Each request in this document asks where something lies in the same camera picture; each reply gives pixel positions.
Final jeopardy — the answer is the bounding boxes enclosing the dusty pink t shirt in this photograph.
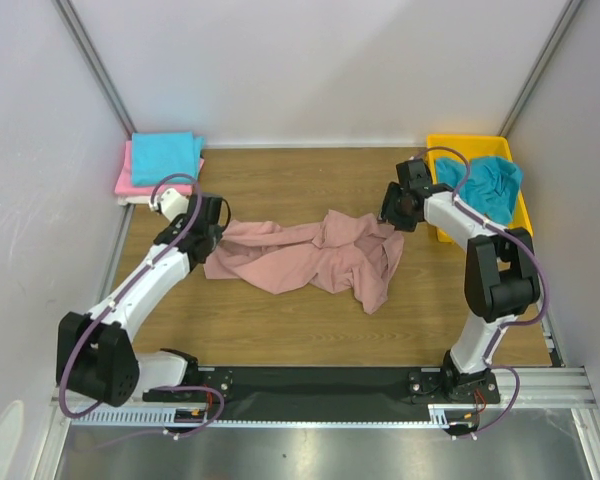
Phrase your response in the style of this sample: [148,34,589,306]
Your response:
[204,210,404,315]

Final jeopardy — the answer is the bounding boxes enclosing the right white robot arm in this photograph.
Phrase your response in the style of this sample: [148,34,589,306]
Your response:
[379,158,541,402]

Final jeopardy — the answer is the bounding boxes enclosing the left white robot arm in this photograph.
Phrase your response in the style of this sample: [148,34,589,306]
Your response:
[56,189,231,407]

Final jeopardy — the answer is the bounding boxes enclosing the folded white t shirt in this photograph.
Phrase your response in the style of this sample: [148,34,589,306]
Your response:
[117,195,151,206]

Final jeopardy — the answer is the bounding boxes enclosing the folded pink t shirt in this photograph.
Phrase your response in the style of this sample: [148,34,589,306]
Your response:
[114,141,192,197]

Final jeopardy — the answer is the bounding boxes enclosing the folded teal t shirt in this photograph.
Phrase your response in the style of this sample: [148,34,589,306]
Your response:
[131,132,205,187]

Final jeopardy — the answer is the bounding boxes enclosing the teal crumpled t shirt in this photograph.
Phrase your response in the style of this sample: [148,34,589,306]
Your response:
[458,156,524,225]

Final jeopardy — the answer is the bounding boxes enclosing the yellow plastic bin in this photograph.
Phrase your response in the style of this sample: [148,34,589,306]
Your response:
[426,134,533,232]

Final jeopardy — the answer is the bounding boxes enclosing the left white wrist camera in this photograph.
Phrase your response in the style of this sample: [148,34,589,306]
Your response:
[149,188,189,222]

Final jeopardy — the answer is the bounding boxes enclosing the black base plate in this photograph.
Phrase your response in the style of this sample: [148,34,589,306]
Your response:
[143,366,502,422]

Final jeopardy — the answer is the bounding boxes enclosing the grey slotted cable duct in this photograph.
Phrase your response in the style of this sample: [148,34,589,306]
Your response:
[70,405,216,427]

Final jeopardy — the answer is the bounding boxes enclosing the aluminium frame rail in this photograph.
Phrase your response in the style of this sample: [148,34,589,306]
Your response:
[51,0,136,139]

